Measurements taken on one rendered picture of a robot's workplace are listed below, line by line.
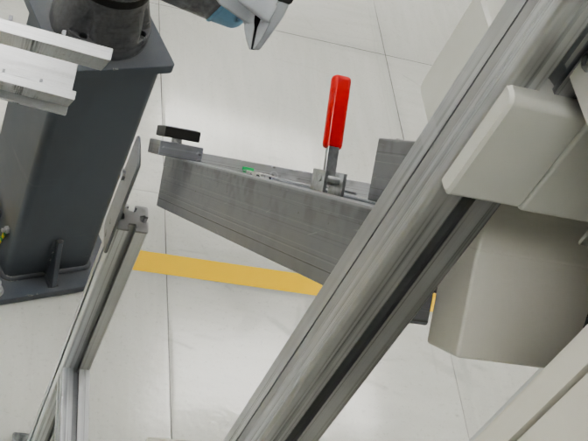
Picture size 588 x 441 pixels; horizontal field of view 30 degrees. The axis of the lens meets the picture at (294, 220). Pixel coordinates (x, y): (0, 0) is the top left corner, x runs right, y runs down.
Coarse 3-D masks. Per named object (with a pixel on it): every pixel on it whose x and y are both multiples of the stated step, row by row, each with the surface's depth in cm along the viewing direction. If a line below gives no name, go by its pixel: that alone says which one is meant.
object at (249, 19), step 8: (224, 0) 111; (232, 0) 111; (232, 8) 111; (240, 8) 112; (240, 16) 112; (248, 16) 112; (248, 24) 112; (256, 24) 112; (248, 32) 112; (248, 40) 112
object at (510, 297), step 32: (512, 224) 61; (544, 224) 62; (576, 224) 62; (480, 256) 61; (512, 256) 61; (544, 256) 62; (576, 256) 63; (448, 288) 63; (480, 288) 61; (512, 288) 62; (544, 288) 62; (576, 288) 63; (448, 320) 63; (480, 320) 61; (512, 320) 62; (544, 320) 63; (576, 320) 63; (448, 352) 62; (480, 352) 61; (512, 352) 62; (544, 352) 63
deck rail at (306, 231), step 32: (160, 192) 130; (192, 192) 115; (224, 192) 104; (256, 192) 94; (288, 192) 86; (320, 192) 81; (224, 224) 102; (256, 224) 93; (288, 224) 85; (320, 224) 78; (352, 224) 73; (288, 256) 84; (320, 256) 77; (416, 320) 64
